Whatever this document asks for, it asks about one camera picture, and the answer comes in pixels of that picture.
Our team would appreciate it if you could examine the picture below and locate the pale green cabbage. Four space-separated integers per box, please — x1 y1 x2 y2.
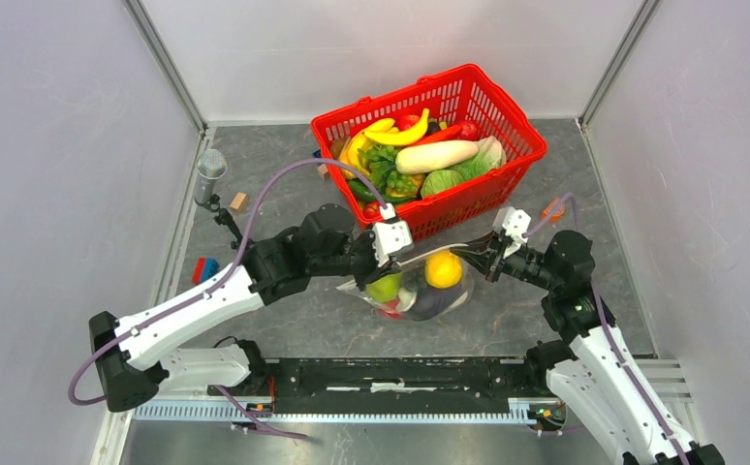
455 136 507 180

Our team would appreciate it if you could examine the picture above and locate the purple eggplant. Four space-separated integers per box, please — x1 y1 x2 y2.
403 285 469 322

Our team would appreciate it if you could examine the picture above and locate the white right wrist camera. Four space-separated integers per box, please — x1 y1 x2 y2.
492 206 532 259

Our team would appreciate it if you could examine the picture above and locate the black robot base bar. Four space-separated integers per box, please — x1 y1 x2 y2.
207 356 589 416

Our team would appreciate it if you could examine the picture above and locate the wooden block behind basket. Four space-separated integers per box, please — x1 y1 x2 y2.
317 165 329 180

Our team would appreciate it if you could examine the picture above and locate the green lettuce leaf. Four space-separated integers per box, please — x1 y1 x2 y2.
359 144 398 192

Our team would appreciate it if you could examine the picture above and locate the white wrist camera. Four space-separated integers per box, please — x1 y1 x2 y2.
371 203 414 266
492 206 532 259

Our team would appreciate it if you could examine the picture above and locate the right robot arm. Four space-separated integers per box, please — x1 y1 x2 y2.
453 230 725 464

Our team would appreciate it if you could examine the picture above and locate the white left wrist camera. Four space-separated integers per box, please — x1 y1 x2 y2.
371 203 414 266

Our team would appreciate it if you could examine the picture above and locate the yellow lemon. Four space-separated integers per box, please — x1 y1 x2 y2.
424 249 464 289

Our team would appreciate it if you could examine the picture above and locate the red blue toy brick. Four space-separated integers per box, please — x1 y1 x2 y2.
191 257 220 285

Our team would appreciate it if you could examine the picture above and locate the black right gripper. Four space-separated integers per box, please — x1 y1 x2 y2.
451 228 561 292

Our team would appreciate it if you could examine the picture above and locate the white garlic bulb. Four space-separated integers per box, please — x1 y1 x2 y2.
395 288 418 313

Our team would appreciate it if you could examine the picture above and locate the green grape bunch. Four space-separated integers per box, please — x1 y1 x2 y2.
386 170 425 197

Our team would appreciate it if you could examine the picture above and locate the small wooden block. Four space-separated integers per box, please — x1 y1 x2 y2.
229 192 249 214

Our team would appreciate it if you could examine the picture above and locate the white long squash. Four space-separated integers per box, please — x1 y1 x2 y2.
395 140 479 174

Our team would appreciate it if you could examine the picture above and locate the yellow banana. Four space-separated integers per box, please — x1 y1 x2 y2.
339 118 395 178
362 108 430 146

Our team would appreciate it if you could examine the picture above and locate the orange slice toy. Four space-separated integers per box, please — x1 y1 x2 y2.
540 198 566 223

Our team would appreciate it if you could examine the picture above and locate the red plastic basket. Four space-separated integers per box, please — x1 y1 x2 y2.
311 64 547 240

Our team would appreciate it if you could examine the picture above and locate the red apple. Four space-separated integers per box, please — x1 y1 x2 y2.
378 298 403 319
395 114 421 132
456 120 481 141

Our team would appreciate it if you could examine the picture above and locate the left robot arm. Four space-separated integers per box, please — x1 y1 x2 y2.
88 203 413 413

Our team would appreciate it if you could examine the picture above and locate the red chili pepper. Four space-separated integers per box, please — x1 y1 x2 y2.
412 124 461 147

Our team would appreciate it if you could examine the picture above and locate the dark green cucumber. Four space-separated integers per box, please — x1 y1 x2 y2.
347 179 417 205

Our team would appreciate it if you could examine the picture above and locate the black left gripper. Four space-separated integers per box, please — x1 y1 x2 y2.
310 222 402 292

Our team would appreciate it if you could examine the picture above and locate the green lime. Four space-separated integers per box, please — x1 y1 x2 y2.
364 273 403 303

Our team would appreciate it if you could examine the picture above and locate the clear zip top bag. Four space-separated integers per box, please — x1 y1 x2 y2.
336 243 474 322

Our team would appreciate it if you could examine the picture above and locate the black mini tripod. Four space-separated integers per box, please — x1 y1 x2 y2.
204 194 244 251

